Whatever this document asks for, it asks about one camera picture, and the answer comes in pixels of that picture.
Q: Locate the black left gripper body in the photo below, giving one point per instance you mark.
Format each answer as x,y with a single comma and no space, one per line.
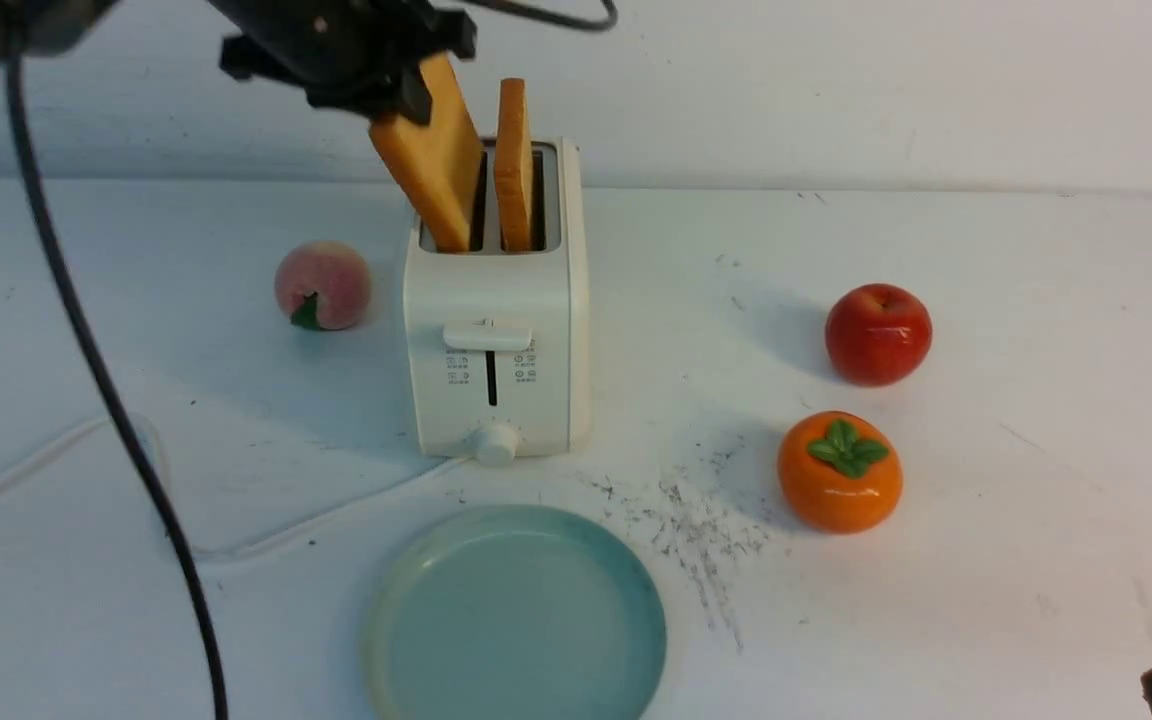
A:
358,56

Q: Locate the toast slice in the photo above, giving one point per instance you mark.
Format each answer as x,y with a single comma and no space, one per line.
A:
513,169
437,165

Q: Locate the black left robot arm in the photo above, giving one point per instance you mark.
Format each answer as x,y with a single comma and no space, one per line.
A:
49,28

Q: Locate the pink peach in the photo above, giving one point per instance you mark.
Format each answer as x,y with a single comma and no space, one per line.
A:
323,286

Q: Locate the white two-slot toaster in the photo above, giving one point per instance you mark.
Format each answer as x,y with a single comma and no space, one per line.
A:
495,345

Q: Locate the light green round plate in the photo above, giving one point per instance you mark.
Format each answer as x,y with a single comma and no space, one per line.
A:
514,612

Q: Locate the red apple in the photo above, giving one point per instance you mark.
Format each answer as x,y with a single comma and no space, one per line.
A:
877,334

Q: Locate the orange persimmon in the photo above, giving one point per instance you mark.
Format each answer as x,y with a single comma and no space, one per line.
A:
839,473

